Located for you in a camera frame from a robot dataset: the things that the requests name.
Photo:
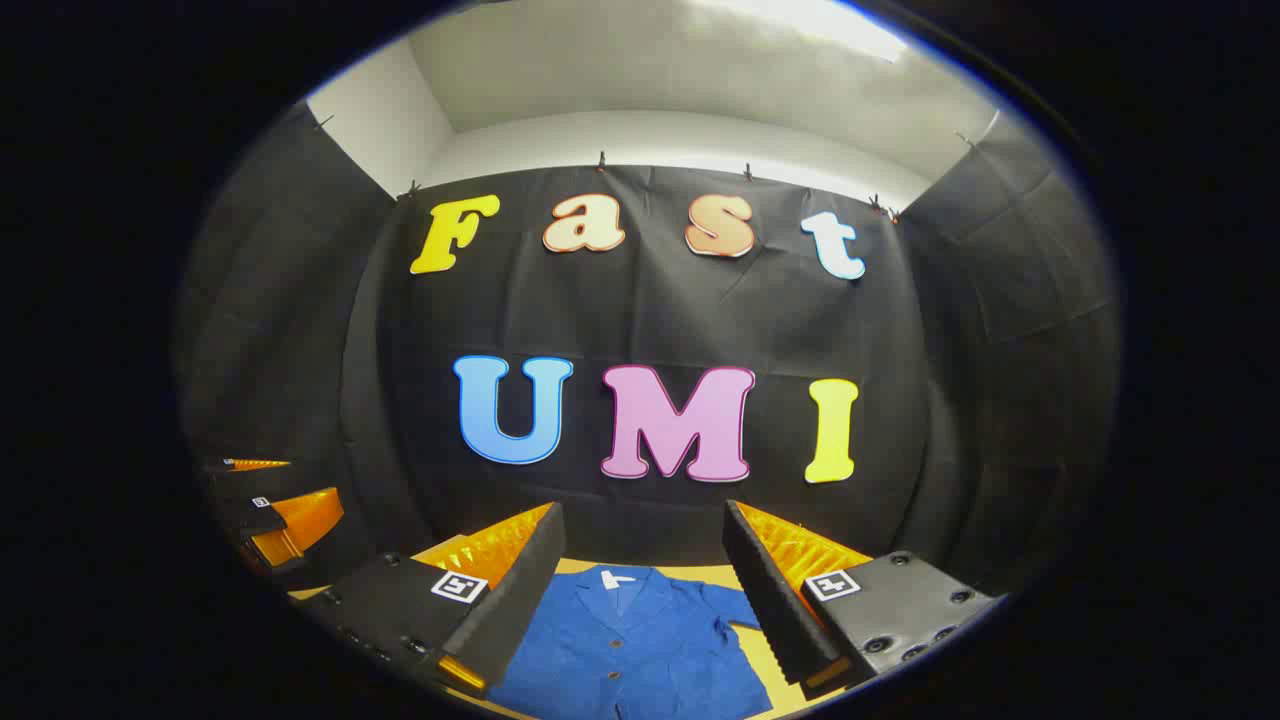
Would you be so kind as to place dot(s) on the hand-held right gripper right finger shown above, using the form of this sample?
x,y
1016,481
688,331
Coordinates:
x,y
770,600

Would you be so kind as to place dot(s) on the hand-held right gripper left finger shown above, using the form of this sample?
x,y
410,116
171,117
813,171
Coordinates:
x,y
520,600

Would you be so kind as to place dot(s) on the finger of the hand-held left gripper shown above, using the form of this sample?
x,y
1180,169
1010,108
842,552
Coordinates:
x,y
255,464
290,525

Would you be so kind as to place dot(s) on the black backdrop cloth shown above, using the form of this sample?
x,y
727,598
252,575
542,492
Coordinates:
x,y
650,320

